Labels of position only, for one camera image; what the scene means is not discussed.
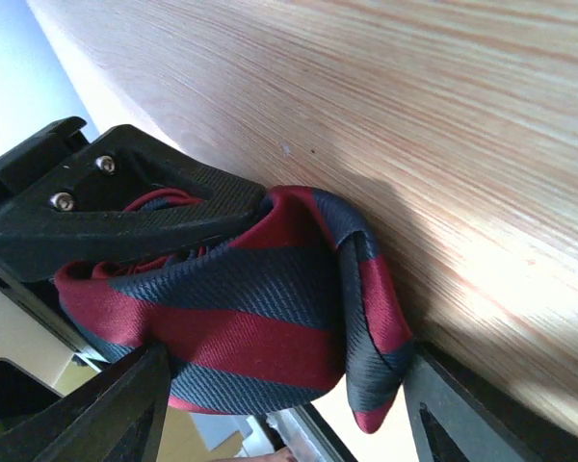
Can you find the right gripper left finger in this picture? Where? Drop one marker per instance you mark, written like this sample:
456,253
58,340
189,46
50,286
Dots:
118,415

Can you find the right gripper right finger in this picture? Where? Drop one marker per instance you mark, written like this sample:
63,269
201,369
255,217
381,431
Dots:
456,415

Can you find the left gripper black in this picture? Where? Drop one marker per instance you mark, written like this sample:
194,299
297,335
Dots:
122,197

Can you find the red navy striped tie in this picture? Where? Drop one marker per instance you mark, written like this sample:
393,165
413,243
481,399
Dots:
265,321

